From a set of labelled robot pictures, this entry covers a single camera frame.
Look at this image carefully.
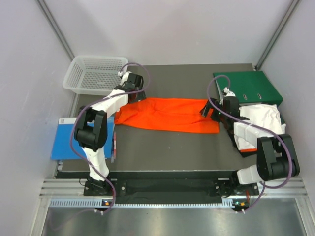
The orange t shirt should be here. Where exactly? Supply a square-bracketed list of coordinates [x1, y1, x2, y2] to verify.
[115, 98, 220, 134]

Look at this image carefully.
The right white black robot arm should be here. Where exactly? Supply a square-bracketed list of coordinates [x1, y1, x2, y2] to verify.
[200, 96, 300, 195]

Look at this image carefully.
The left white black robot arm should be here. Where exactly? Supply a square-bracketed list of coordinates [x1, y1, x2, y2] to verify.
[73, 72, 146, 195]

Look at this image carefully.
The white t shirt pile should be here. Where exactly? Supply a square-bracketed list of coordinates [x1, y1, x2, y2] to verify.
[233, 104, 286, 152]

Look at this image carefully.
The white plastic perforated basket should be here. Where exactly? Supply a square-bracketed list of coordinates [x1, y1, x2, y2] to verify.
[63, 56, 128, 96]

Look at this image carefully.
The orange folded shirt under pile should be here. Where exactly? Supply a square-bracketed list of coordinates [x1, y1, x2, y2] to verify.
[239, 148, 257, 158]

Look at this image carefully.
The red white pen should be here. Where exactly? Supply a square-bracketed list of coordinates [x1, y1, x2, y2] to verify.
[112, 131, 117, 162]

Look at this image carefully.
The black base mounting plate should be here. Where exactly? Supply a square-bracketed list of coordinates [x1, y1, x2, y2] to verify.
[83, 171, 259, 204]

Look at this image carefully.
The blue folder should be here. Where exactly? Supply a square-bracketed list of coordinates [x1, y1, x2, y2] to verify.
[51, 117, 115, 161]

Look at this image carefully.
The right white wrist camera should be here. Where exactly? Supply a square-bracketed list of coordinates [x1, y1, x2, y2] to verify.
[222, 87, 236, 98]

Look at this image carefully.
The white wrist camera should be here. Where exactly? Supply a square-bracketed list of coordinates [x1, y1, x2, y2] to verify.
[222, 87, 236, 98]
[118, 71, 131, 85]

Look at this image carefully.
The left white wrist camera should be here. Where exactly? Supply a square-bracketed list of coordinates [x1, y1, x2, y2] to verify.
[118, 71, 131, 85]

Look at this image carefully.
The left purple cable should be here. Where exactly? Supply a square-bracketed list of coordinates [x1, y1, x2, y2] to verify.
[70, 63, 151, 215]

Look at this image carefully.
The purple cable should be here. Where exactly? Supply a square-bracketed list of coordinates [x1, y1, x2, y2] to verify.
[70, 63, 151, 215]
[207, 75, 296, 214]

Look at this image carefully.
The green ring binder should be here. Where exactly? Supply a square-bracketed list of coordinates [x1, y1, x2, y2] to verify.
[213, 71, 283, 106]

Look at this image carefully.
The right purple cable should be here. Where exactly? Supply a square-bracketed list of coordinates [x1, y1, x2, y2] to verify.
[207, 75, 296, 214]

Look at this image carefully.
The aluminium rail frame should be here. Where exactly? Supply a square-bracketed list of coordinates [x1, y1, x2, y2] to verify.
[39, 178, 308, 209]

